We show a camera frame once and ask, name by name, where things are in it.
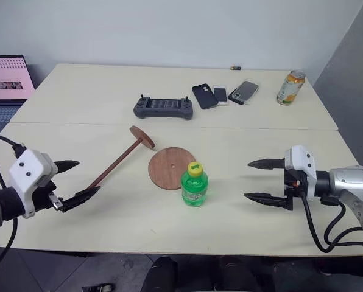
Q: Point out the white smartphone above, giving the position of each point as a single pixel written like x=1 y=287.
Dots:
x=221 y=95

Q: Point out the round wooden base disc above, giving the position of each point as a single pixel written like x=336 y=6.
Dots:
x=169 y=167

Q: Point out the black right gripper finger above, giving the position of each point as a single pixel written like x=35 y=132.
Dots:
x=265 y=199
x=265 y=164

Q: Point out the green plastic drink bottle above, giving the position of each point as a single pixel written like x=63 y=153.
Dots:
x=195 y=190

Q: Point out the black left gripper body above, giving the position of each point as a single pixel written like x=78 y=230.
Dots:
x=44 y=194

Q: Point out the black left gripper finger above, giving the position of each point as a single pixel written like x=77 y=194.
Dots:
x=81 y=197
x=66 y=165

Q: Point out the laptop with pink screen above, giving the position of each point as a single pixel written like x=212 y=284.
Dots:
x=2 y=91

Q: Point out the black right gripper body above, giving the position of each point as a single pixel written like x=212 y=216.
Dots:
x=294 y=185

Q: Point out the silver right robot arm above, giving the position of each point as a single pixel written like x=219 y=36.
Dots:
x=349 y=194

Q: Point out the small black battery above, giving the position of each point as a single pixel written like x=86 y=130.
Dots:
x=235 y=67

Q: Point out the dark rounded shape under table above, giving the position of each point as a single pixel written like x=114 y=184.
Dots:
x=160 y=273

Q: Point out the black phone case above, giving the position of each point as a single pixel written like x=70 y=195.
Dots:
x=204 y=95

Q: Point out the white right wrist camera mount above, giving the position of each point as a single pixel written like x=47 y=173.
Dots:
x=303 y=170

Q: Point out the smartphone with grey screen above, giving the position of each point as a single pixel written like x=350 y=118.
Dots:
x=245 y=92

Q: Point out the wooden rod with disc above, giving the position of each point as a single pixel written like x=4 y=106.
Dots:
x=123 y=155

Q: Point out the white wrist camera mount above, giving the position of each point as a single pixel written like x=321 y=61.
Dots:
x=303 y=170
x=27 y=170

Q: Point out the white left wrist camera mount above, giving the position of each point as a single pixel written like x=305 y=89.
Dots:
x=27 y=170

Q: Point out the orange and green drink can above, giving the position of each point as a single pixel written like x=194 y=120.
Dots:
x=289 y=88

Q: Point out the grey handheld remote controller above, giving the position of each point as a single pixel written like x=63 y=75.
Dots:
x=164 y=108

